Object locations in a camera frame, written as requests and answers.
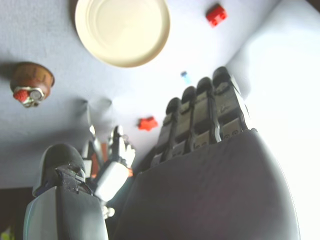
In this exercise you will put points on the chocolate toy cupcake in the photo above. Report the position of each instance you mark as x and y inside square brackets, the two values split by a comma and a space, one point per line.
[30, 75]

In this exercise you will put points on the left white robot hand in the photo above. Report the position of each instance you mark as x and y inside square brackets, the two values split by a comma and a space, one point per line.
[200, 187]

